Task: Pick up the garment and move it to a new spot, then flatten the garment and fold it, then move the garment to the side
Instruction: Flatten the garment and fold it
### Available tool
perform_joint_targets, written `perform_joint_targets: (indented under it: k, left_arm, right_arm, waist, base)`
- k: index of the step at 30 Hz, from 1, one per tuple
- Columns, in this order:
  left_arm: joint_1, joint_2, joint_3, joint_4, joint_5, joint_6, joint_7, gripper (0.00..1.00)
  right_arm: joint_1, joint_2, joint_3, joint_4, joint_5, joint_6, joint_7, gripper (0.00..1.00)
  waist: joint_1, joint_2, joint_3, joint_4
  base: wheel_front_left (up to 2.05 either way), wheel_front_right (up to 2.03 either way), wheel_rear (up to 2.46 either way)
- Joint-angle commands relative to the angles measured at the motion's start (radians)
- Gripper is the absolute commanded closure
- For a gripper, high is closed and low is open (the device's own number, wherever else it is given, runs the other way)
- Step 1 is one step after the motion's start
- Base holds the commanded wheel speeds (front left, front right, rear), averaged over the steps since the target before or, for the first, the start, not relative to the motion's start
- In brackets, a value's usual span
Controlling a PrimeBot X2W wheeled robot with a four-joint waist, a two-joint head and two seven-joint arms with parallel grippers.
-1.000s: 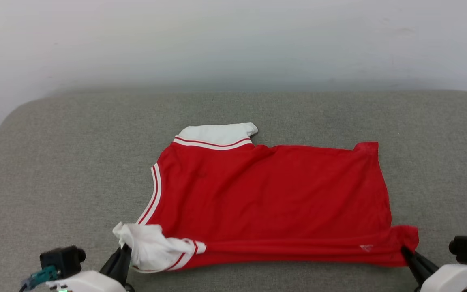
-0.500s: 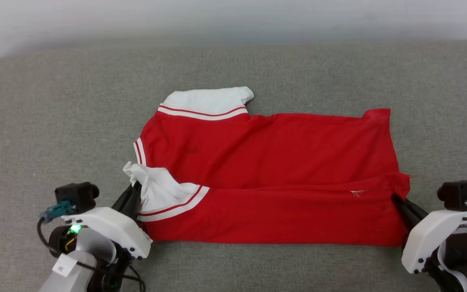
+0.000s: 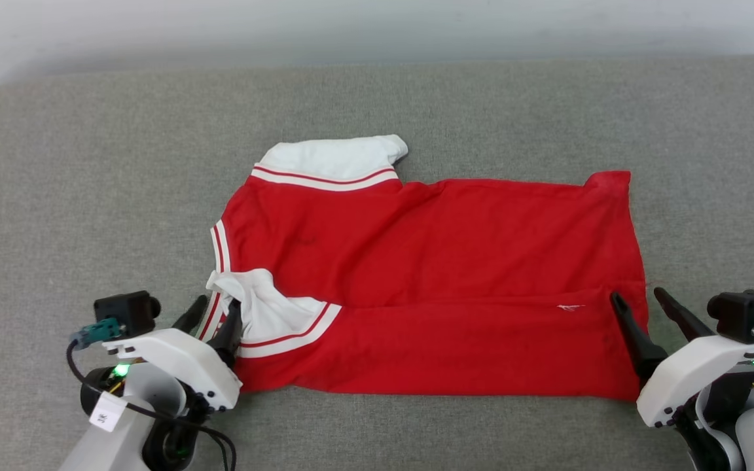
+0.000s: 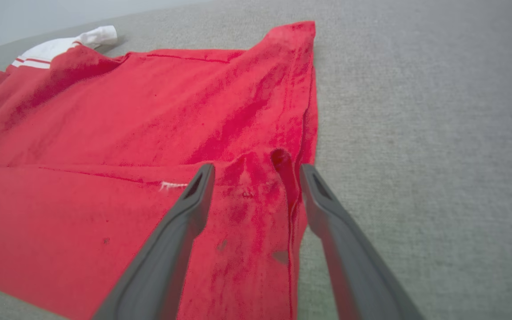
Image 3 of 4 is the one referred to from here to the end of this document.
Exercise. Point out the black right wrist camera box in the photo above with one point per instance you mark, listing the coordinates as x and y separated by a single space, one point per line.
743 314

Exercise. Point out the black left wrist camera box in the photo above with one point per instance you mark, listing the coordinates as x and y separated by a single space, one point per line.
125 311

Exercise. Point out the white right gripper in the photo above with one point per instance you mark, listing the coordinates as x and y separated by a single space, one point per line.
691 379

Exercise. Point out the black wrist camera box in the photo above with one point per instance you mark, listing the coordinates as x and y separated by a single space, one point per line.
743 314
125 311

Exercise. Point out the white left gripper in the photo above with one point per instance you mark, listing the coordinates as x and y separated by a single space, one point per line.
180 360

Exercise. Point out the white paper label tag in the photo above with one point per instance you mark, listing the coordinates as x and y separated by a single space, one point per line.
108 412

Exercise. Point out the red and white garment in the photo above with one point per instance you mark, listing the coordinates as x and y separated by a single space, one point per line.
449 261

